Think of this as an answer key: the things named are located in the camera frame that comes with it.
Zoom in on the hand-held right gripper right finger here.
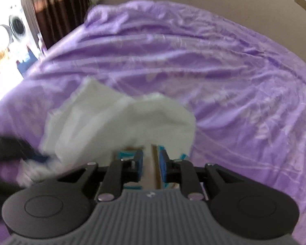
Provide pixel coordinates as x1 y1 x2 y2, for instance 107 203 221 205
159 150 245 201

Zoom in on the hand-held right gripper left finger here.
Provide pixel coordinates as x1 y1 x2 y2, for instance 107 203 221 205
57 150 144 202

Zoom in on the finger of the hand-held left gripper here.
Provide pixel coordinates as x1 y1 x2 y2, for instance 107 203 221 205
0 175 27 224
0 133 48 164

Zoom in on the white printed t-shirt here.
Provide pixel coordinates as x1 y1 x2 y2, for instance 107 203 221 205
39 78 196 192

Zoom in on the purple bed sheet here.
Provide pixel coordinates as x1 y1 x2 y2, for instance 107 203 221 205
0 0 306 245

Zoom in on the white washing machine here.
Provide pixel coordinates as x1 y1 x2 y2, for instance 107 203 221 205
0 4 32 64

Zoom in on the brown striped curtain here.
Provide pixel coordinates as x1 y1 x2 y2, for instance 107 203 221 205
28 0 91 50

